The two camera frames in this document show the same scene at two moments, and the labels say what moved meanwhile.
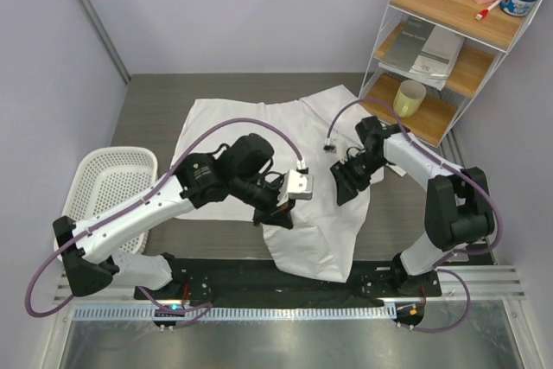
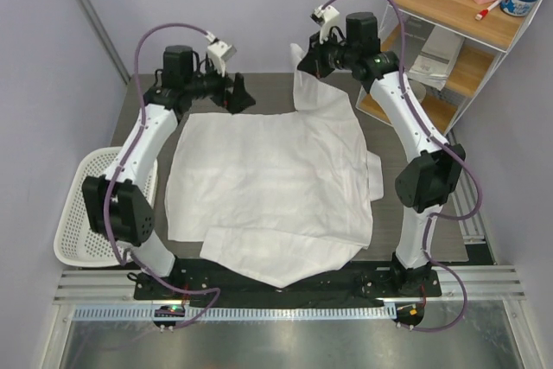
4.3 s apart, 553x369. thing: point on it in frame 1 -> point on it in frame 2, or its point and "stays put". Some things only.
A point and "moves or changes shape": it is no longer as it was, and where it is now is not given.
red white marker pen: (482, 14) stays put
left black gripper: (274, 213) -> (239, 99)
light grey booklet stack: (438, 56) stays put
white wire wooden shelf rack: (450, 17) stays put
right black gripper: (347, 185) -> (312, 63)
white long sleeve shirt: (305, 136) moves or changes shape
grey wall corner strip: (95, 16) stays put
